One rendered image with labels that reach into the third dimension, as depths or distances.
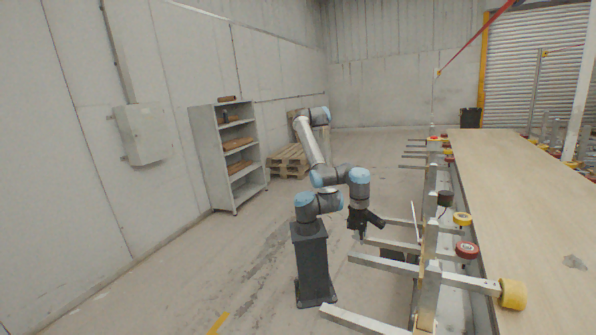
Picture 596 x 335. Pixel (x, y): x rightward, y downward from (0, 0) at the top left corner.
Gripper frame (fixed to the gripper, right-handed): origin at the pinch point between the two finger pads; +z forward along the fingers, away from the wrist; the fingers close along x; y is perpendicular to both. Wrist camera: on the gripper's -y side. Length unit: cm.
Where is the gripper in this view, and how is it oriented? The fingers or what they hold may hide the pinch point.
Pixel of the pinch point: (363, 242)
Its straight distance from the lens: 119.2
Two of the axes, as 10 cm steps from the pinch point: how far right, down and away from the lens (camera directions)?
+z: 0.9, 9.4, 3.2
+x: -4.9, 3.2, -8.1
